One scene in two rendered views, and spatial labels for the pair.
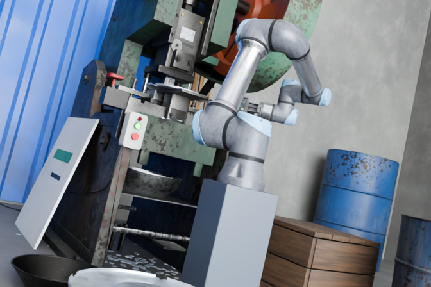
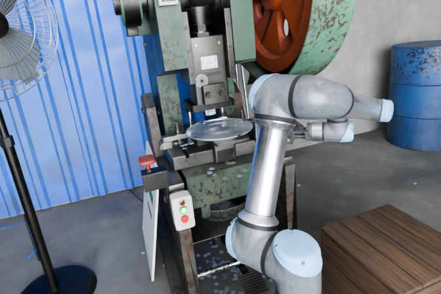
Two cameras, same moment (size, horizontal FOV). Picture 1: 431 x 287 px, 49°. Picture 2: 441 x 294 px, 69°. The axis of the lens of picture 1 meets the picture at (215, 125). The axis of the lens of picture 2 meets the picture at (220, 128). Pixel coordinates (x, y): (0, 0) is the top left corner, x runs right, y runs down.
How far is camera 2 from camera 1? 1.11 m
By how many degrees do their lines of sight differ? 27
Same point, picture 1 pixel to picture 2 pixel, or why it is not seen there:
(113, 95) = (152, 181)
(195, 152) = not seen: hidden behind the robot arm
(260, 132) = (306, 277)
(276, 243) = (357, 278)
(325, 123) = (384, 16)
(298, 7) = not seen: outside the picture
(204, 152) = not seen: hidden behind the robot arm
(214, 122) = (249, 253)
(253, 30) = (267, 103)
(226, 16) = (243, 23)
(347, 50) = not seen: outside the picture
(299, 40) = (335, 104)
